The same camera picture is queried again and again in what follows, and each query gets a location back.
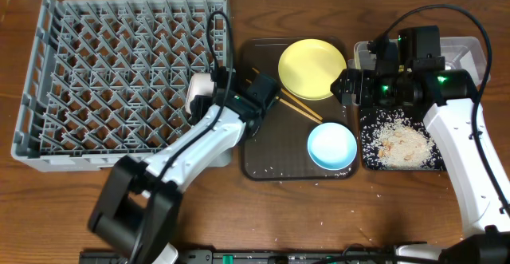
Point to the yellow plate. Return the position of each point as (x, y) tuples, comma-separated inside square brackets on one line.
[(308, 67)]

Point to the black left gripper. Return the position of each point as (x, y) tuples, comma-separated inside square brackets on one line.
[(205, 107)]

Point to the light blue bowl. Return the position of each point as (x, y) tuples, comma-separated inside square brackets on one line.
[(332, 146)]

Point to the wooden chopstick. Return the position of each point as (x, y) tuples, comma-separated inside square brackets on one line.
[(275, 100), (300, 107)]

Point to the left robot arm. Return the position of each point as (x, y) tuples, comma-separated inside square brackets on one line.
[(138, 207)]

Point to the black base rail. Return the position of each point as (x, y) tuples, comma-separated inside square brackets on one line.
[(211, 257)]

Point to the clear plastic bin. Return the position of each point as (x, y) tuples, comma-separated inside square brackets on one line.
[(459, 53)]

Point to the dark brown tray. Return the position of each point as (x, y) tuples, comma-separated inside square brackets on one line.
[(278, 152)]

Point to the black waste bin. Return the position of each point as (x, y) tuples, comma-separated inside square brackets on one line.
[(398, 144)]

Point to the lower wooden chopstick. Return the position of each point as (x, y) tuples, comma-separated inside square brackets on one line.
[(275, 100)]

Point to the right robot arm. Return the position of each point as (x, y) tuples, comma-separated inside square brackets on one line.
[(411, 72)]

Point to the rice and peanut waste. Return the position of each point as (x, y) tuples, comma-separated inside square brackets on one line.
[(400, 144)]

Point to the upper wooden chopstick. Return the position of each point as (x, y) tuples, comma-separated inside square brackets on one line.
[(300, 107)]

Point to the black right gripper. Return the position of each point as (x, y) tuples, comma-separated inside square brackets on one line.
[(366, 78)]

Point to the grey dish rack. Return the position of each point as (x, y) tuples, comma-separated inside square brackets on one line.
[(107, 78)]

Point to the white bowl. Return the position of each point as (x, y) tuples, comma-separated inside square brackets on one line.
[(200, 85)]

